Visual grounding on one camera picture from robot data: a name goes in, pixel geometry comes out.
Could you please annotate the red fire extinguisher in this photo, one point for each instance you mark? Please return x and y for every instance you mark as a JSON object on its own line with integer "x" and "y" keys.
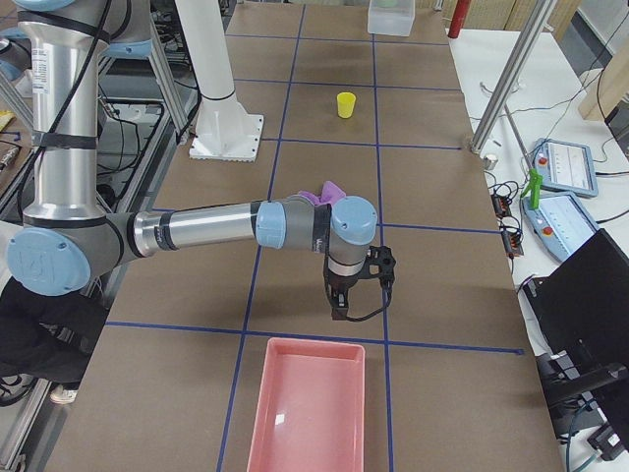
{"x": 458, "y": 18}

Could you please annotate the purple fleece cloth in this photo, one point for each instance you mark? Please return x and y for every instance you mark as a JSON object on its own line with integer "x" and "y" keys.
{"x": 329, "y": 194}

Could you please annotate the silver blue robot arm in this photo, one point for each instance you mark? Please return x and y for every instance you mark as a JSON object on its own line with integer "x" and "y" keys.
{"x": 69, "y": 236}

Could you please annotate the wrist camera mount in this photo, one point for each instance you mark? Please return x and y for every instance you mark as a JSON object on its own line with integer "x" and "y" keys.
{"x": 380, "y": 265}

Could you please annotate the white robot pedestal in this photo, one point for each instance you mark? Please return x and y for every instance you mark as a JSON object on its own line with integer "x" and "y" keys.
{"x": 224, "y": 129}

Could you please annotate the clear plastic storage box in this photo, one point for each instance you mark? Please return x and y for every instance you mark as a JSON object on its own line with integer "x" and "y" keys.
{"x": 391, "y": 17}

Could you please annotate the aluminium frame post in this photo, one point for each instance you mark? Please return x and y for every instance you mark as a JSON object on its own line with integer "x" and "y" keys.
{"x": 518, "y": 57}

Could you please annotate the pink plastic bin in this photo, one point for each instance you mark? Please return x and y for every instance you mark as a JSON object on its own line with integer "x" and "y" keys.
{"x": 311, "y": 407}

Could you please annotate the yellow plastic cup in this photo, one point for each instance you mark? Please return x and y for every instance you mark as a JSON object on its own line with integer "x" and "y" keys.
{"x": 346, "y": 102}

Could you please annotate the black monitor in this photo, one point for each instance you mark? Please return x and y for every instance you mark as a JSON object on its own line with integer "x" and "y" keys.
{"x": 582, "y": 310}

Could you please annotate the blue teach pendant tablet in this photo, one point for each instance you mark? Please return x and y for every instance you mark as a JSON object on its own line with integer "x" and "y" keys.
{"x": 565, "y": 167}

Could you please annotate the reacher grabber tool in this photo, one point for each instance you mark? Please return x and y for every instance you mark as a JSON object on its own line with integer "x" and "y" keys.
{"x": 533, "y": 179}

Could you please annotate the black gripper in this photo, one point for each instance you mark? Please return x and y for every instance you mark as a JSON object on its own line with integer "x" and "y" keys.
{"x": 338, "y": 284}

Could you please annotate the standing person in black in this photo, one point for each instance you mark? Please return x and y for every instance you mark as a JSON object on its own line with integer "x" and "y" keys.
{"x": 29, "y": 347}

